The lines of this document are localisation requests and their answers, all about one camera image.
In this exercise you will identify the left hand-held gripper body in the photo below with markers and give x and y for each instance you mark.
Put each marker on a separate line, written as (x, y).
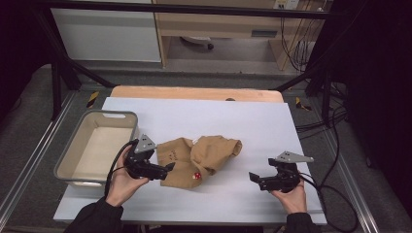
(142, 170)

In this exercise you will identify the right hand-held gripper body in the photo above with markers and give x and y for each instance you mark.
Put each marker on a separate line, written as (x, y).
(283, 179)

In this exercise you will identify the tan cloth garment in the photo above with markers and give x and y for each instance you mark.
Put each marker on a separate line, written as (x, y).
(210, 152)

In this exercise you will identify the beige plastic basket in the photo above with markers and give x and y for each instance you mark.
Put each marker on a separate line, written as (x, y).
(97, 145)

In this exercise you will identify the person's right hand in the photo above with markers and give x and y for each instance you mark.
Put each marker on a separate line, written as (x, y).
(294, 199)

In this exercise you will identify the person's left hand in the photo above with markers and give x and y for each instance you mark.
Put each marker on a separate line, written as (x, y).
(120, 184)

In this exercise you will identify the yellow black tape marker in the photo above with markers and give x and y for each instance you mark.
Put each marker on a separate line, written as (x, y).
(302, 104)
(92, 99)

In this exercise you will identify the white table board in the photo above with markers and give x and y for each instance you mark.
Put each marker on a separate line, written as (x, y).
(226, 116)

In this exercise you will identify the black metal stand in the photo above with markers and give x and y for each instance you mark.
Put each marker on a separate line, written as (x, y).
(56, 87)
(326, 93)

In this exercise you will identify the office chair base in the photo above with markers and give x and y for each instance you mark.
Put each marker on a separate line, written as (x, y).
(197, 40)

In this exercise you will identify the white cabinet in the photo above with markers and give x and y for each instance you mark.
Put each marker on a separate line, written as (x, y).
(107, 35)

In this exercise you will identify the dark curtain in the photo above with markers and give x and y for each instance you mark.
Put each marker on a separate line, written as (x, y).
(16, 48)
(379, 81)

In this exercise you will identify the light wooden desk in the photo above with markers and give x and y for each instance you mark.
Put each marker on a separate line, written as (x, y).
(220, 26)

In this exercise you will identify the aluminium rail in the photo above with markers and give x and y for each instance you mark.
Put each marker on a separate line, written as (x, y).
(35, 145)
(353, 187)

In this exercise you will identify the black metal frame bar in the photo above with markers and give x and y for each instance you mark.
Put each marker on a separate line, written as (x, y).
(194, 9)

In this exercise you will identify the white wall socket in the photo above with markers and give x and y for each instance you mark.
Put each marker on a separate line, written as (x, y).
(286, 4)

